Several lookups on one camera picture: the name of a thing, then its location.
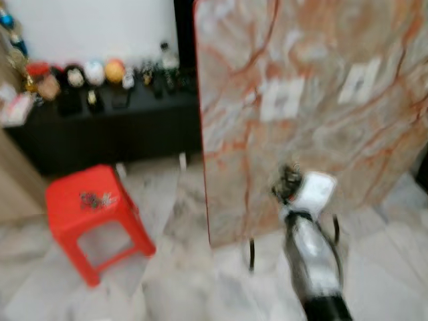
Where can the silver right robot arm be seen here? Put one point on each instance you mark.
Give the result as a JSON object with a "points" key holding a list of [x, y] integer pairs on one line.
{"points": [[311, 261]]}

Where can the green holder with phone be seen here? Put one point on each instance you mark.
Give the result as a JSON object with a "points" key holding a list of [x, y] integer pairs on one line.
{"points": [[168, 60]]}

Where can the dark grey white figurine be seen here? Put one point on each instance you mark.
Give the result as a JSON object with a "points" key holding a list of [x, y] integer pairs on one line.
{"points": [[147, 75]]}

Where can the black low TV console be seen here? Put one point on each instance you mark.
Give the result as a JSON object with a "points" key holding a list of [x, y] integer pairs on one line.
{"points": [[107, 140]]}

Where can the flat black remote control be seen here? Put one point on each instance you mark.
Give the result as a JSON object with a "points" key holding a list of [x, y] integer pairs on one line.
{"points": [[120, 99]]}

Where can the small black white figurine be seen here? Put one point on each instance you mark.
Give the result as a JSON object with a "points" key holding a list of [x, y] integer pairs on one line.
{"points": [[128, 80]]}

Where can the black tape dispenser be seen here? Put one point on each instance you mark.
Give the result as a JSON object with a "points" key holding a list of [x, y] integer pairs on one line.
{"points": [[94, 99]]}

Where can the red plastic stool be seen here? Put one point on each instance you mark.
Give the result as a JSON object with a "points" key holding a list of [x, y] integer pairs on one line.
{"points": [[73, 217]]}

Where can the white blue duck plush toy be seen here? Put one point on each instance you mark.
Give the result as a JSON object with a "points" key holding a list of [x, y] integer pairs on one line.
{"points": [[94, 72]]}

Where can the black wallet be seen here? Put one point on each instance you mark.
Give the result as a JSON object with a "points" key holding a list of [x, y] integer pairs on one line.
{"points": [[69, 103]]}

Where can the black mouse plush toy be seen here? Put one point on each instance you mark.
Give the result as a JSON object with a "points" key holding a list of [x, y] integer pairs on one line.
{"points": [[73, 77]]}

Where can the clear jar red lid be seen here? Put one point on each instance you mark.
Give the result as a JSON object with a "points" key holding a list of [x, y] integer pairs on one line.
{"points": [[45, 83]]}

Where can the small gold trophy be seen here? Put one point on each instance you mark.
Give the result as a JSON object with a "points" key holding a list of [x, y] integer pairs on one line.
{"points": [[28, 79]]}

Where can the pink white tissue pack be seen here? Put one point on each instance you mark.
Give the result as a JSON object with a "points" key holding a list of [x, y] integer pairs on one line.
{"points": [[15, 110]]}

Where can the tall blue gold trophy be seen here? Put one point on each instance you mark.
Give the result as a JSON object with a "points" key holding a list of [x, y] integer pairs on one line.
{"points": [[12, 33]]}

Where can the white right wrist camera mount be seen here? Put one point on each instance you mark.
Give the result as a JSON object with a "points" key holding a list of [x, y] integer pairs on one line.
{"points": [[315, 190]]}

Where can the white adhesive wall hook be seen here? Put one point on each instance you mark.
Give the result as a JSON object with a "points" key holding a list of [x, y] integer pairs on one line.
{"points": [[282, 99], [360, 80]]}

